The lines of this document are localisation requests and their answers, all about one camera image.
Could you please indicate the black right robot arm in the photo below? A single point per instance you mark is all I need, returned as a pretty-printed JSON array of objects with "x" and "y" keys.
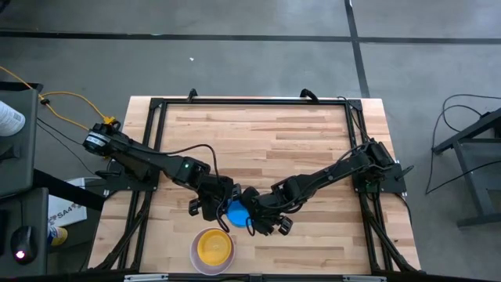
[{"x": 332, "y": 172}]

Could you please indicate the black computer mouse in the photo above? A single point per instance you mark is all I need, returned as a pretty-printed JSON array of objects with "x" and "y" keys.
[{"x": 23, "y": 241}]

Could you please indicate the black aluminium table frame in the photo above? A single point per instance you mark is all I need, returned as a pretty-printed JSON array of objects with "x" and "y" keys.
[{"x": 254, "y": 102}]

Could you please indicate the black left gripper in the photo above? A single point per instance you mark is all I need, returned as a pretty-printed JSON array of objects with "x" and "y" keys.
[{"x": 213, "y": 192}]

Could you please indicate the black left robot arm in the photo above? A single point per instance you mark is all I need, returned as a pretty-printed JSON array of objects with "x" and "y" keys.
[{"x": 156, "y": 160}]

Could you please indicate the large white bowl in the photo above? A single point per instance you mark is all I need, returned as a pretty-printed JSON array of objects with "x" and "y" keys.
[{"x": 213, "y": 271}]

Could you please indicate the white printed bottle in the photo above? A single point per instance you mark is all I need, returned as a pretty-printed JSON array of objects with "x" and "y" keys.
[{"x": 9, "y": 119}]

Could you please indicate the silver metal bracket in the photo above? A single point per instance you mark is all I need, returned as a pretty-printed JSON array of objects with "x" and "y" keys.
[
  {"x": 145, "y": 278},
  {"x": 364, "y": 279}
]

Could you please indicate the black metal desk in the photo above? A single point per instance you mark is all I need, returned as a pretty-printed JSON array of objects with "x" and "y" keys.
[{"x": 466, "y": 135}]

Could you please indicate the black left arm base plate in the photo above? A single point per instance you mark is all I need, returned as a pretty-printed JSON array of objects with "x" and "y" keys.
[{"x": 150, "y": 185}]

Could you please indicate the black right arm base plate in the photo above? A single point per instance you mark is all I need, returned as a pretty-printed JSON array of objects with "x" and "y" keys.
[{"x": 396, "y": 183}]

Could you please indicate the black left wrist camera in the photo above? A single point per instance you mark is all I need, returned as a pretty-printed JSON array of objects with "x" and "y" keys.
[{"x": 193, "y": 207}]

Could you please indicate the black diagonal bar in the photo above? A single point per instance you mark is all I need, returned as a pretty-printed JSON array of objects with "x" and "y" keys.
[{"x": 66, "y": 190}]

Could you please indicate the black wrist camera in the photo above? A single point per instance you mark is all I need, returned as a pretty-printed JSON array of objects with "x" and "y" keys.
[
  {"x": 193, "y": 207},
  {"x": 285, "y": 225}
]

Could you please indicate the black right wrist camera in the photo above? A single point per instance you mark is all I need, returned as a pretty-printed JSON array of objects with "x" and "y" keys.
[{"x": 285, "y": 225}]

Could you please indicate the small blue plastic bowl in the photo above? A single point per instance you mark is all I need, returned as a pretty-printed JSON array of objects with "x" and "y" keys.
[{"x": 236, "y": 214}]

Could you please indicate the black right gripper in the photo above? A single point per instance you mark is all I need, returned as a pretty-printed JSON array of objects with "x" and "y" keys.
[{"x": 270, "y": 203}]

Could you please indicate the small yellow plastic bowl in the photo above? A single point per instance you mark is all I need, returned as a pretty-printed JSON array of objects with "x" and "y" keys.
[{"x": 214, "y": 246}]

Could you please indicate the grey equipment cart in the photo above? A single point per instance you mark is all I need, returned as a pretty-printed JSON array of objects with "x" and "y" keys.
[{"x": 19, "y": 156}]

